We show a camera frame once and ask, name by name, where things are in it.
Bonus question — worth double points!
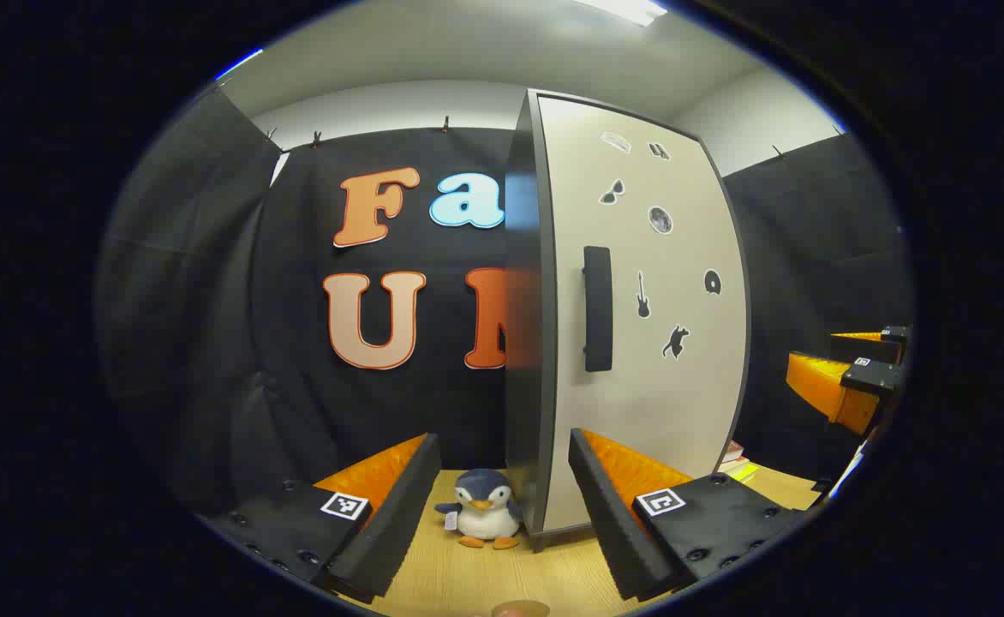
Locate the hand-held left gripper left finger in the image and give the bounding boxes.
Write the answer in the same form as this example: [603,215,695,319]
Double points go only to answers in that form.
[202,433,443,605]

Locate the black backdrop cloth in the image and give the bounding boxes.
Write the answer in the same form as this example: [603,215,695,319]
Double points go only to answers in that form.
[95,86,914,515]

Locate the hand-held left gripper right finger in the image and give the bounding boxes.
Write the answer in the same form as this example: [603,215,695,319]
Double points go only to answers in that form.
[568,427,807,603]

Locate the penguin plush toy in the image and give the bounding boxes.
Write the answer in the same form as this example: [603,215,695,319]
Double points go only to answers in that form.
[435,469,524,550]

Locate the dark grey cabinet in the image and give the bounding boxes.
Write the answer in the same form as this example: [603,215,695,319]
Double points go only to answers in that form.
[505,88,576,552]

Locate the black cabinet door handle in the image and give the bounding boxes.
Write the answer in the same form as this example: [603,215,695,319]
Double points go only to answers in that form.
[583,246,614,373]

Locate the beige cabinet door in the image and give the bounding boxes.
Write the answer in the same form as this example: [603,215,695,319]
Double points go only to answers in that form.
[536,93,753,534]

